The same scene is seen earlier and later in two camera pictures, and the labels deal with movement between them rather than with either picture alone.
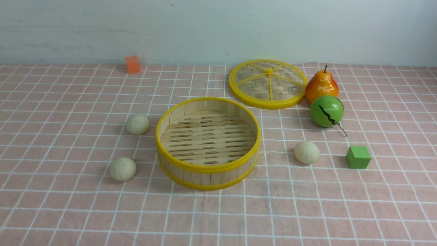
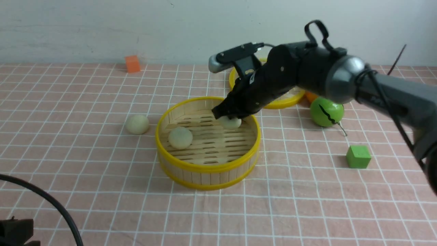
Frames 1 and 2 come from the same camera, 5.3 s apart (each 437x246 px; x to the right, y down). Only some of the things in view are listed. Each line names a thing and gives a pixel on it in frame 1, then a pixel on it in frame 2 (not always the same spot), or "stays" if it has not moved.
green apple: (327, 111) stays
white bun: (307, 152) to (227, 123)
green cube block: (358, 157) stays
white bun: (122, 169) to (180, 138)
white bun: (137, 124) stays
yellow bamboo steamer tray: (208, 144) stays
